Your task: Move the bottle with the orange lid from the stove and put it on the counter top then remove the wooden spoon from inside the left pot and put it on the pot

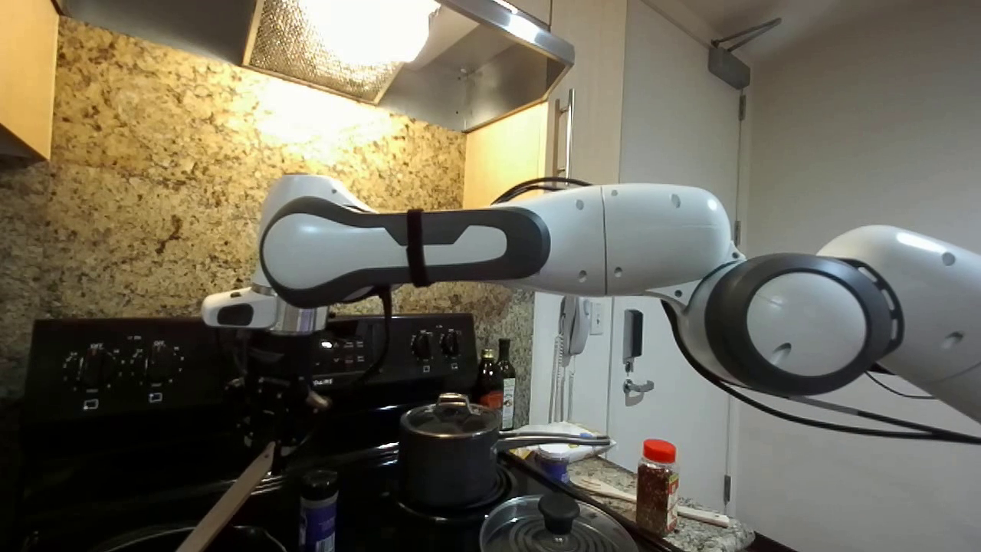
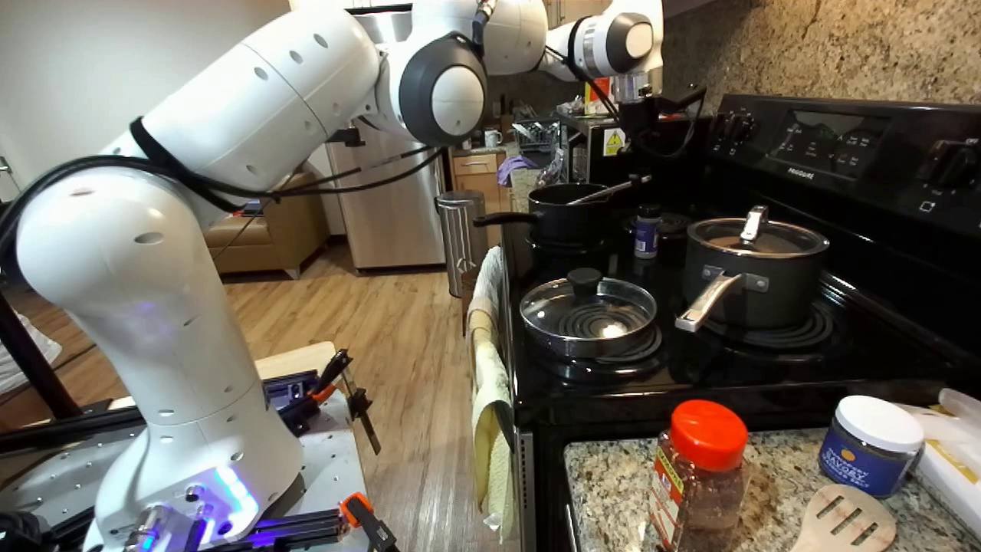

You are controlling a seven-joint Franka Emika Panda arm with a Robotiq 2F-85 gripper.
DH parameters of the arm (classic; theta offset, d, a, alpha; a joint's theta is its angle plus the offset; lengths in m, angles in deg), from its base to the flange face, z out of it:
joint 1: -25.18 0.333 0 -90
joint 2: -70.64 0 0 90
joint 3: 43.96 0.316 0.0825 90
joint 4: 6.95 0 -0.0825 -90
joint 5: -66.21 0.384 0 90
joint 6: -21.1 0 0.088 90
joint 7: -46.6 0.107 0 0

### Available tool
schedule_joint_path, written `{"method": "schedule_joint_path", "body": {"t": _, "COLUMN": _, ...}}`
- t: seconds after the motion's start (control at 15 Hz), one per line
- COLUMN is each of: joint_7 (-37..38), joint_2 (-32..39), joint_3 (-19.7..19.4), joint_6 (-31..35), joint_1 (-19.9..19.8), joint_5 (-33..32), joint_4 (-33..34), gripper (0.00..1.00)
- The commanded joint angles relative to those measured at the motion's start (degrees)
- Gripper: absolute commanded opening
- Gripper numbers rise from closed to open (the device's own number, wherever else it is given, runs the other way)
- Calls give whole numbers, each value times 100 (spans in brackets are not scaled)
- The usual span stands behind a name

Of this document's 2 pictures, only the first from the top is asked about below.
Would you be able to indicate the wooden spoon handle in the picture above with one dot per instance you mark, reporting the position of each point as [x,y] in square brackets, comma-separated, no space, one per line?
[228,503]

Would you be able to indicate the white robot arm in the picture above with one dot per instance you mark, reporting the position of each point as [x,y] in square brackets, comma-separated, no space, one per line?
[775,323]

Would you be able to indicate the tall black pot rear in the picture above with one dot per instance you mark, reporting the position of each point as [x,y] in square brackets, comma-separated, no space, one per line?
[447,453]

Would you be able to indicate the small blue-labelled dark bottle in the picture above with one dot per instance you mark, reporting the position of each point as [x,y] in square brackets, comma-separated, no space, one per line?
[319,509]

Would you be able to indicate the black electric stove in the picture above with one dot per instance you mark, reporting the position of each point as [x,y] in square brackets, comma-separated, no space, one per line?
[128,437]

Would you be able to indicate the dark glass bottle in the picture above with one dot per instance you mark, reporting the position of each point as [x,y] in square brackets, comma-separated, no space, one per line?
[506,381]

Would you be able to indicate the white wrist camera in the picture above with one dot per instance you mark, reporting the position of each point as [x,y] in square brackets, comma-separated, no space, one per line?
[260,312]

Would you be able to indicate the steel range hood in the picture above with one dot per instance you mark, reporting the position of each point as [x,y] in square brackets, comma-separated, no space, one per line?
[447,63]

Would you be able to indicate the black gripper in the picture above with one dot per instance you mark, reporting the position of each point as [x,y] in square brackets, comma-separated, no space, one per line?
[273,393]

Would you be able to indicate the glass pot lid black knob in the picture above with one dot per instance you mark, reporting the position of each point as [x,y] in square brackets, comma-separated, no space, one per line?
[554,524]

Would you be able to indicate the spice bottle with orange lid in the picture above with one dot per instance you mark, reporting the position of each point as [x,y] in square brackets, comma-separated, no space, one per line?
[657,485]

